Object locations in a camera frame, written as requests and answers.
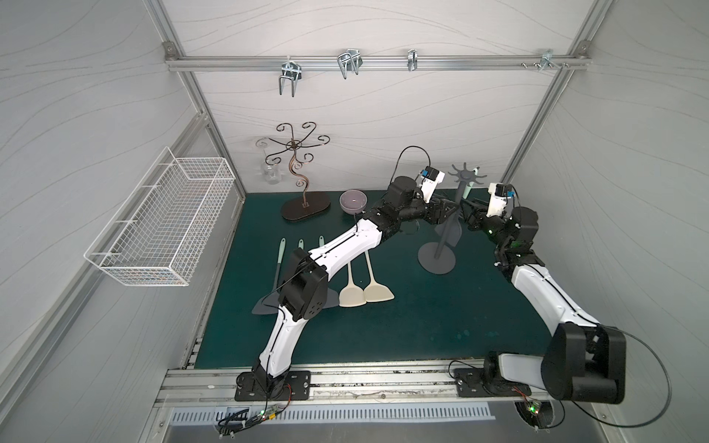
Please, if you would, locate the aluminium front rail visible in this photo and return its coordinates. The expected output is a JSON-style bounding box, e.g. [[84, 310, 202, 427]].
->
[[154, 359, 610, 408]]

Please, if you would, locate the small metal hook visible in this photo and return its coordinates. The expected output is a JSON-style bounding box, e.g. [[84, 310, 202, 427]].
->
[[407, 49, 418, 72]]

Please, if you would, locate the metal double hook middle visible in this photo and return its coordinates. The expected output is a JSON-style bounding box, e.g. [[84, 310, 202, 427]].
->
[[336, 49, 363, 79]]

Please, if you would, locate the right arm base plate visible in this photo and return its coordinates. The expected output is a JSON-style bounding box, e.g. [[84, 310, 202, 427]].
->
[[451, 367, 532, 399]]

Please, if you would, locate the white vent strip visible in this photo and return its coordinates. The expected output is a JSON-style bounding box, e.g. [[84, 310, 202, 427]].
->
[[169, 402, 495, 426]]

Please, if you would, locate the white wire basket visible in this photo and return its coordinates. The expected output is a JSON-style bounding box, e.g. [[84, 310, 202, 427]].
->
[[83, 147, 236, 287]]

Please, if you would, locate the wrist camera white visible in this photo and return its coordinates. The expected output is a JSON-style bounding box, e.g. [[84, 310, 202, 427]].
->
[[420, 166, 445, 203], [487, 183, 515, 218]]

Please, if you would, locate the green table mat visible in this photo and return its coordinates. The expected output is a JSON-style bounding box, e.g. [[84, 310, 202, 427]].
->
[[196, 193, 551, 369]]

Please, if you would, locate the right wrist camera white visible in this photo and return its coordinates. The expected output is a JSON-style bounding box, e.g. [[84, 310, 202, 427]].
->
[[487, 183, 515, 218]]

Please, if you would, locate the aluminium top rail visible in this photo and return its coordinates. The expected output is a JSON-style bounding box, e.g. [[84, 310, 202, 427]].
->
[[165, 54, 592, 73]]

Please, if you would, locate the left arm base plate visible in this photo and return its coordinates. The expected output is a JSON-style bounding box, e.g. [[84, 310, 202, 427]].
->
[[234, 370, 312, 402]]

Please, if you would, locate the aluminium rail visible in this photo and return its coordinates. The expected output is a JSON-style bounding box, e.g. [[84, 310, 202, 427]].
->
[[165, 54, 592, 73], [154, 359, 610, 408]]

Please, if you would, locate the brown wire mug tree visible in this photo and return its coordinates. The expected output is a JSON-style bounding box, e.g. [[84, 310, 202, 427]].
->
[[258, 121, 330, 223]]

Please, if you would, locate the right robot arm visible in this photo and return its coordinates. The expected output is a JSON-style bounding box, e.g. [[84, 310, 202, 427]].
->
[[463, 199, 627, 404]]

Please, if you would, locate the metal double hook left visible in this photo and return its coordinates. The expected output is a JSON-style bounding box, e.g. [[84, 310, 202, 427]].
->
[[279, 60, 303, 97]]

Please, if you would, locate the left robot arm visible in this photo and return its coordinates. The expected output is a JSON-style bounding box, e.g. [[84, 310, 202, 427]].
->
[[252, 167, 459, 393]]

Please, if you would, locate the metal bracket hook right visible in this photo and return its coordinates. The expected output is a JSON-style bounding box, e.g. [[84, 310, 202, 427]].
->
[[520, 49, 570, 72]]

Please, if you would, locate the grey utensil rack stand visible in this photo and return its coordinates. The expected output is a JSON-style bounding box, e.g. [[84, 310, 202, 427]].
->
[[417, 162, 485, 275]]

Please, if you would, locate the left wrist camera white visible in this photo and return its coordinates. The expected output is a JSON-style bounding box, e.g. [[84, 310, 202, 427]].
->
[[420, 166, 445, 203]]

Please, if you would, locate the cream spatula green handle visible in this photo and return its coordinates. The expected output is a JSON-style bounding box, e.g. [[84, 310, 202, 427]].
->
[[364, 251, 395, 303]]

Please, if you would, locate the pink bowl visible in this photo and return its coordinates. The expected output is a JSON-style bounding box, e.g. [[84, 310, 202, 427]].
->
[[339, 189, 369, 215]]

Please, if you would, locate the cream spatula grey handle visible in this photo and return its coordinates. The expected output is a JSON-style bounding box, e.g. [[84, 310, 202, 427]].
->
[[339, 263, 367, 308]]

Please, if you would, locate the metal double hook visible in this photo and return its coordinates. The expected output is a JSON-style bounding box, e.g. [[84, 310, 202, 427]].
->
[[336, 49, 363, 79], [279, 60, 303, 97]]

